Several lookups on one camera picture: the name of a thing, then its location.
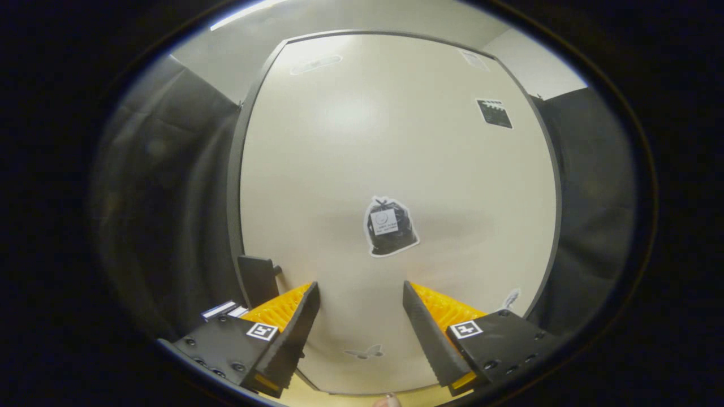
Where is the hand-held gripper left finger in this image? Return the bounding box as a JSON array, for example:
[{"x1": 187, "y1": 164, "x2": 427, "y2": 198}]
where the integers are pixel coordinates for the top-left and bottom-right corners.
[{"x1": 158, "y1": 282, "x2": 321, "y2": 399}]

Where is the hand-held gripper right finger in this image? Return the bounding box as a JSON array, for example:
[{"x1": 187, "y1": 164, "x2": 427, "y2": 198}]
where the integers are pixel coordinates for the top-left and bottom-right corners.
[{"x1": 403, "y1": 281, "x2": 563, "y2": 396}]

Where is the black cabinet door handle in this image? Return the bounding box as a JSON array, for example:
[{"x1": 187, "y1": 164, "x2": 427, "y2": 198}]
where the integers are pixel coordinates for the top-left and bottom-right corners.
[{"x1": 238, "y1": 256, "x2": 282, "y2": 309}]

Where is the grey shoe cabinet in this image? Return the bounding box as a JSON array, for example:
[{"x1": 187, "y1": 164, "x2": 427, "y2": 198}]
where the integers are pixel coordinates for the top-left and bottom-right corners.
[{"x1": 226, "y1": 28, "x2": 564, "y2": 396}]

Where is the white shoe cabinet door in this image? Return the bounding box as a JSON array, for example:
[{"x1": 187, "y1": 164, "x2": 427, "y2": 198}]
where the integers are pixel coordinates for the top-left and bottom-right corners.
[{"x1": 240, "y1": 33, "x2": 558, "y2": 395}]

